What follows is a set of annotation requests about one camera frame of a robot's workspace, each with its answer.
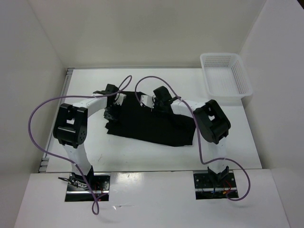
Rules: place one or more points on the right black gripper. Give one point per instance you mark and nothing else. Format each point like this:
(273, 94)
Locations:
(156, 108)

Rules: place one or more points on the black shorts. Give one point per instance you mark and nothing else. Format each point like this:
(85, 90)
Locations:
(141, 123)

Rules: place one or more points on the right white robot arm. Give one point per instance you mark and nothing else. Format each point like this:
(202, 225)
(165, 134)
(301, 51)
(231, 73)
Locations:
(210, 121)

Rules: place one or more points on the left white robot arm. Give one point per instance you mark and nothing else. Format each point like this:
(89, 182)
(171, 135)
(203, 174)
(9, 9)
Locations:
(71, 128)

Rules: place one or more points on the white plastic basket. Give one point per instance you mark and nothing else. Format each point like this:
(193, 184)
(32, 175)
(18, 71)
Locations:
(225, 76)

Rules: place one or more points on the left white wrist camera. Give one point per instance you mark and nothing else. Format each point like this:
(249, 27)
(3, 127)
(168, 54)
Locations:
(119, 99)

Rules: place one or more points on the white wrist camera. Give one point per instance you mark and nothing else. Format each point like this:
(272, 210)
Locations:
(119, 99)
(147, 101)

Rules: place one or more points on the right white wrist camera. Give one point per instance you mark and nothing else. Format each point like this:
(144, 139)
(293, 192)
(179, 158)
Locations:
(147, 101)

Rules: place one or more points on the aluminium table edge rail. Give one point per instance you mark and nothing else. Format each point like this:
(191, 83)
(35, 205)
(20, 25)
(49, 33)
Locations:
(51, 140)

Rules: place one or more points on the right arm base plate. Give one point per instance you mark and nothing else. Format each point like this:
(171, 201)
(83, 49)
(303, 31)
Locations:
(204, 189)

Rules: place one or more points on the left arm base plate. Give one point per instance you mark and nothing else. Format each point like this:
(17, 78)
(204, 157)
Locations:
(77, 191)

